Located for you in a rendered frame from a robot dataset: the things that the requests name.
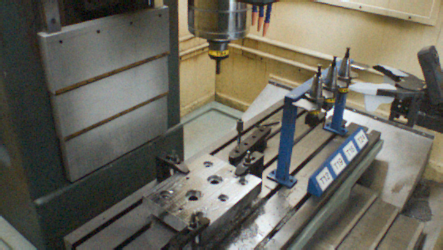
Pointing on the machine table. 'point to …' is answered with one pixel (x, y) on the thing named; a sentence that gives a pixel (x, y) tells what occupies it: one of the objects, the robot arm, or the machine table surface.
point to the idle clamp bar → (249, 145)
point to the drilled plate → (239, 194)
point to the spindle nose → (218, 19)
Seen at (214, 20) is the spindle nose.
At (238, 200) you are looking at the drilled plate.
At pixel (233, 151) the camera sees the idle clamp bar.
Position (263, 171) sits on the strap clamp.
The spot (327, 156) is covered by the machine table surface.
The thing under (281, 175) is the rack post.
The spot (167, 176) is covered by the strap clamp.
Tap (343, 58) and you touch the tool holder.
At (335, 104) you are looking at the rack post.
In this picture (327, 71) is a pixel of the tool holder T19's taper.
